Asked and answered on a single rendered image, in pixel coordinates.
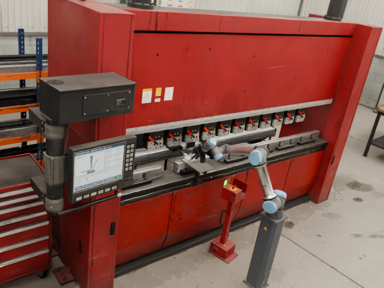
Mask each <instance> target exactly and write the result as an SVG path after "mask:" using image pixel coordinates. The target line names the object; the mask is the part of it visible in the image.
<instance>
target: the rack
mask: <svg viewBox="0 0 384 288"><path fill-rule="evenodd" d="M22 42H23V43H22ZM38 42H39V44H38ZM22 46H23V48H22ZM38 48H39V49H38ZM22 51H23V52H22ZM38 52H39V54H38ZM18 53H19V54H25V36H24V29H18ZM38 62H39V64H38ZM38 67H39V68H38ZM46 77H48V71H43V56H42V38H36V72H30V73H11V74H0V81H12V80H19V87H23V85H24V87H26V79H36V83H37V104H32V105H26V104H25V105H15V106H12V107H2V108H0V115H1V114H10V113H18V112H21V117H20V118H26V112H27V111H28V110H29V108H30V107H39V96H38V94H39V92H38V90H39V87H38V85H39V78H46ZM23 82H24V83H23ZM24 114H25V115H24ZM44 138H46V137H45V135H44V132H43V131H41V130H40V131H39V128H38V127H37V134H31V135H23V136H18V137H13V138H6V139H0V146H4V145H10V144H14V143H20V142H22V144H21V146H23V145H27V141H33V140H37V150H38V160H37V162H38V163H39V164H40V165H41V166H42V168H43V169H44V165H45V160H44V159H43V143H44Z"/></svg>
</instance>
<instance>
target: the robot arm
mask: <svg viewBox="0 0 384 288"><path fill-rule="evenodd" d="M216 144H217V141H216V140H215V139H214V138H210V139H208V140H207V141H206V142H205V143H202V144H199V146H197V147H195V148H194V149H193V153H194V154H192V153H190V161H192V160H193V159H198V158H200V163H205V162H206V154H205V152H207V151H210V152H211V154H212V155H213V157H214V158H215V160H216V161H217V160H219V159H221V158H222V157H223V154H239V155H249V162H250V163H251V164H252V165H253V167H254V168H256V171H257V174H258V178H259V181H260V184H261V188H262V191H263V195H264V196H263V201H264V203H263V209H264V211H265V212H266V215H267V216H268V217H269V218H271V219H276V220H279V219H282V218H283V207H284V204H285V200H286V193H285V192H283V191H281V190H274V191H273V188H272V185H271V182H270V178H269V174H268V172H267V168H266V165H267V161H266V158H267V157H268V156H269V150H268V149H267V148H266V147H265V146H254V147H252V146H229V145H227V144H224V145H222V146H220V147H217V146H216Z"/></svg>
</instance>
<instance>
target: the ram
mask: <svg viewBox="0 0 384 288"><path fill-rule="evenodd" d="M350 38H351V37H347V36H336V35H288V34H240V33H193V32H168V31H134V40H133V53H132V61H131V75H130V80H131V81H134V82H136V83H137V85H136V86H135V96H134V108H133V112H132V113H128V114H127V124H126V129H131V128H136V127H144V126H151V125H158V124H163V123H170V122H178V121H185V120H190V119H198V118H206V117H213V116H218V115H225V114H232V113H240V112H245V111H252V110H260V109H268V108H272V107H280V106H287V105H294V104H299V103H307V102H314V101H322V100H327V99H333V96H334V93H335V90H336V86H337V83H338V80H339V76H340V73H341V70H342V66H343V62H344V60H345V56H346V52H347V48H348V46H349V42H350ZM166 87H174V91H173V99H172V100H169V101H164V96H165V88H166ZM156 88H161V96H155V94H156ZM143 89H152V95H151V102H149V103H142V94H143ZM155 98H160V101H159V102H155ZM330 103H332V101H331V102H324V103H316V104H312V105H304V106H297V107H290V108H286V109H279V110H272V111H264V112H260V113H252V114H245V115H238V116H233V117H226V118H219V119H212V120H208V121H200V122H193V123H186V124H181V125H174V126H167V127H160V128H155V129H148V130H141V131H134V132H129V133H126V135H130V134H133V135H136V134H143V133H150V132H154V131H161V130H168V129H175V128H179V127H186V126H193V125H200V124H204V123H212V122H218V121H225V120H230V119H237V118H243V117H250V116H255V115H262V114H268V113H276V112H280V111H287V110H294V109H301V108H305V107H312V106H319V105H326V104H330Z"/></svg>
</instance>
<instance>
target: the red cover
mask: <svg viewBox="0 0 384 288"><path fill-rule="evenodd" d="M116 8H119V9H122V10H125V11H128V12H131V13H133V14H135V26H134V30H143V31H189V32H212V33H258V34H303V35H349V36H353V34H354V30H355V27H356V23H353V22H345V21H341V22H339V21H327V20H317V19H300V18H282V17H265V16H255V15H238V14H220V13H203V12H193V11H175V10H158V9H151V10H150V9H139V8H130V7H116Z"/></svg>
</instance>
